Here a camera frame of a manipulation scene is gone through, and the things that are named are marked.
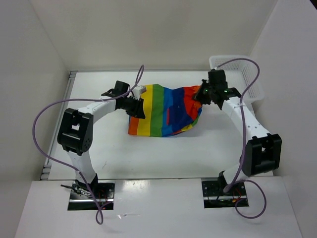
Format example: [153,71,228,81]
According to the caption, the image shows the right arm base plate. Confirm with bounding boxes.
[201,179,249,209]

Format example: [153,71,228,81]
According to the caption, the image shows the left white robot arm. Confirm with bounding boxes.
[57,81,146,198]

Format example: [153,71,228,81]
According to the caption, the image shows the rainbow striped shorts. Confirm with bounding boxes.
[128,84,202,137]

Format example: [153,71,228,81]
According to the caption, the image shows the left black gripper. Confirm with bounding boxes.
[121,95,146,119]

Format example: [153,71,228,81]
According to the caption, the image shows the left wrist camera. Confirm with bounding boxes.
[131,86,147,100]

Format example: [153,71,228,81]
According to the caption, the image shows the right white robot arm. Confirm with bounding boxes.
[194,69,282,195]

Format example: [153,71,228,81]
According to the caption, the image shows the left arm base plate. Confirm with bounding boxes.
[66,180,115,211]

